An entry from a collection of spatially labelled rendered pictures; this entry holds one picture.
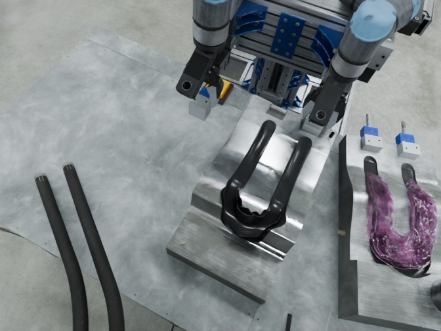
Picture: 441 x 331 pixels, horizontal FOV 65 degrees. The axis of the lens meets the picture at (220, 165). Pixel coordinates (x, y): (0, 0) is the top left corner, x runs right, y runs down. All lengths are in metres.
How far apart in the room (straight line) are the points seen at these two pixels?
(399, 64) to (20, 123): 2.37
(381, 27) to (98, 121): 0.77
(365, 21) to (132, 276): 0.74
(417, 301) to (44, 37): 2.42
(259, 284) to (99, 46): 0.91
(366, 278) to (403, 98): 1.85
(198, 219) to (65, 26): 2.02
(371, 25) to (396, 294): 0.56
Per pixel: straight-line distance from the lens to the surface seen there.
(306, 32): 1.32
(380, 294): 0.87
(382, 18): 0.76
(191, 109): 0.92
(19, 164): 1.08
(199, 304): 0.87
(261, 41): 1.39
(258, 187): 0.84
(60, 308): 1.76
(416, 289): 0.92
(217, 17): 0.71
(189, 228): 0.85
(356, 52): 0.79
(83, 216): 0.88
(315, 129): 0.97
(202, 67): 0.78
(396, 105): 2.51
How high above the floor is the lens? 1.67
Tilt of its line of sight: 62 degrees down
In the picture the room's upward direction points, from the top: 11 degrees clockwise
